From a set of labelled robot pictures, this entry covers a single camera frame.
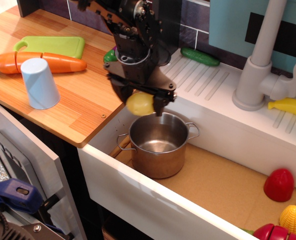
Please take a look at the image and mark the green toy cutting board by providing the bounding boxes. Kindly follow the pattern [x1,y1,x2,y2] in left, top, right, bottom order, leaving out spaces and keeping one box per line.
[13,36,85,59]

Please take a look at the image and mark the green toy cucumber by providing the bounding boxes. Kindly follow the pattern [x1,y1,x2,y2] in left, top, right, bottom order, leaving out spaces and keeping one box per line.
[180,47,220,67]

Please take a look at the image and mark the yellow toy potato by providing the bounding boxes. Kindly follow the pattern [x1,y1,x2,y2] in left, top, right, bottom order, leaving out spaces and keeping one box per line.
[126,92,154,116]

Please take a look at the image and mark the yellow toy corn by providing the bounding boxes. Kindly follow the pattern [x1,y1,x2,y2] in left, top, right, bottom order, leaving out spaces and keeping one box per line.
[279,205,296,235]

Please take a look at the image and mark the orange toy carrot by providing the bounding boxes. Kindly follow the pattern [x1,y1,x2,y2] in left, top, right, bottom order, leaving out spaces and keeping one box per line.
[0,51,87,74]

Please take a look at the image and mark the grey toy faucet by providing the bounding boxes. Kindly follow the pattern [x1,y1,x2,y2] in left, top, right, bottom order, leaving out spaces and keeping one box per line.
[232,0,296,111]

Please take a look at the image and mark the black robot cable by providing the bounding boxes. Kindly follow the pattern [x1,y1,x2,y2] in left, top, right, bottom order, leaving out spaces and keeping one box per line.
[157,43,172,67]

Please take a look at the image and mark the yellow toy banana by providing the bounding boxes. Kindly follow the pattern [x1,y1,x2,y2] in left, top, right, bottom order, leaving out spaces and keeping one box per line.
[267,97,296,115]

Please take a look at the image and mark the black ribbed robot base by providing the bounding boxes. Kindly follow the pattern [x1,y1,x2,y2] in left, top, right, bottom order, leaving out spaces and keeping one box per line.
[0,211,64,240]

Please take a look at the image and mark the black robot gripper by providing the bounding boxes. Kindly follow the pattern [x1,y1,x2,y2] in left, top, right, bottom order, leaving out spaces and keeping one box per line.
[103,48,176,117]

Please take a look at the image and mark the purple toy eggplant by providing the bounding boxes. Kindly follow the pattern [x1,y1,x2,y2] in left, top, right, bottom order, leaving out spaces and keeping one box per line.
[103,46,118,63]

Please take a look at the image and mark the grey oven door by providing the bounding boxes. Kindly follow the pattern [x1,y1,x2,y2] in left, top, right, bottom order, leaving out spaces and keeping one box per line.
[0,105,86,240]

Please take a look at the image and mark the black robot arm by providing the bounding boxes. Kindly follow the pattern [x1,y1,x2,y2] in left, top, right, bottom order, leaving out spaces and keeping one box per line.
[78,0,176,117]

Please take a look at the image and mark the red toy pepper half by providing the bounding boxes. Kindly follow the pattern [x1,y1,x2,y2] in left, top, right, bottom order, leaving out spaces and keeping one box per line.
[263,168,294,202]

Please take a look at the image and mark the stainless steel pot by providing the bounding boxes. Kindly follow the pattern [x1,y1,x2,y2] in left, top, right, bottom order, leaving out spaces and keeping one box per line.
[116,112,200,179]

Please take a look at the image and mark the white toy sink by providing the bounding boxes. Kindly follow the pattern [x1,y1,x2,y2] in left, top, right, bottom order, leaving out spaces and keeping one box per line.
[79,51,296,240]

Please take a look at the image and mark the light blue plastic cup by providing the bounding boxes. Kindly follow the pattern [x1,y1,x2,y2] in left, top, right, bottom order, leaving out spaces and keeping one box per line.
[21,58,61,110]

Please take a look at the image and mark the blue clamp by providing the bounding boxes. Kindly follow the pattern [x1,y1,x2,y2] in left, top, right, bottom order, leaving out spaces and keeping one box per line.
[0,178,44,214]

